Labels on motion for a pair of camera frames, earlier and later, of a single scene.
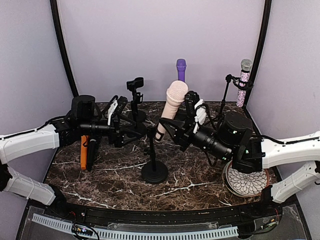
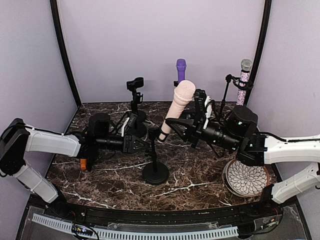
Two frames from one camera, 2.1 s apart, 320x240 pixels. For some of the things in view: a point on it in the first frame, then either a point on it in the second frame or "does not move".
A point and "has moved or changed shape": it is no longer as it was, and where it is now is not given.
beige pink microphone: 175,94 has moved or changed shape
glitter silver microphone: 246,65 does not move
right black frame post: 267,17 does not move
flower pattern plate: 244,184 does not move
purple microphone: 181,64 does not move
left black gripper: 116,138 -> 128,145
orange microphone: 84,142 has moved or changed shape
